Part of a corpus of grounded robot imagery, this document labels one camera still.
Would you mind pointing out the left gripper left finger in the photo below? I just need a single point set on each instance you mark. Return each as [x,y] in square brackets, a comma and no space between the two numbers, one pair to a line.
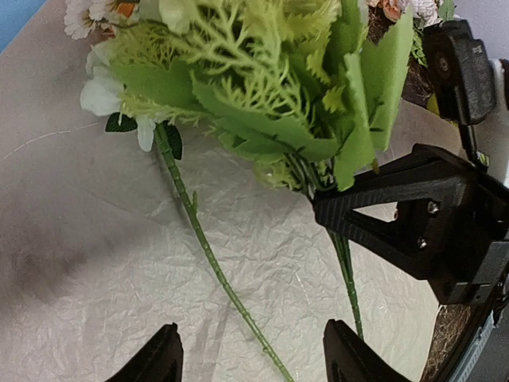
[159,360]

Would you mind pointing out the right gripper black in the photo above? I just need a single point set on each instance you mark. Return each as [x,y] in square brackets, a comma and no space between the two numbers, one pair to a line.
[431,214]

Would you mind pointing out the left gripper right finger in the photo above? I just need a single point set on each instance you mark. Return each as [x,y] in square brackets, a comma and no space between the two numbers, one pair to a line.
[349,358]

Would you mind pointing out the beige pink wrapping paper sheet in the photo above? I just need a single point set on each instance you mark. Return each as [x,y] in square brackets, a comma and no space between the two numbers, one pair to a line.
[97,252]

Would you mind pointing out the green leafy fake flower bunch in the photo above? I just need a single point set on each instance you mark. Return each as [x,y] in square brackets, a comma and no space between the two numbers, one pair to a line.
[296,87]

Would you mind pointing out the blue wrapping paper sheet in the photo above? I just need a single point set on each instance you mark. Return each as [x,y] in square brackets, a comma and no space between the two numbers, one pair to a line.
[14,15]

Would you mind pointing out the white slotted cable duct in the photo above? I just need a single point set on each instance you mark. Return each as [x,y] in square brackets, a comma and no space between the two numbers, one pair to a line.
[473,351]

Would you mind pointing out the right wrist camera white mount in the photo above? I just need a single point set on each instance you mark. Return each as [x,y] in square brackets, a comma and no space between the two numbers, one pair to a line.
[468,86]

